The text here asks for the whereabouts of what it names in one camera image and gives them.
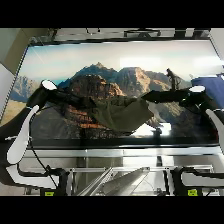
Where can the olive green shirt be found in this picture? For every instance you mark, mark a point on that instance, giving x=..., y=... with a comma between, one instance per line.
x=121, y=115

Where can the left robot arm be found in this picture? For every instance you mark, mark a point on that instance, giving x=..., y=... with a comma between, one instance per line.
x=20, y=146

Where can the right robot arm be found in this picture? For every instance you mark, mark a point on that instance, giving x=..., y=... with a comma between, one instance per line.
x=170, y=96

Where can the blue garment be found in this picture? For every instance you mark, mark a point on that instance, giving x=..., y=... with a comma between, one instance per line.
x=208, y=89

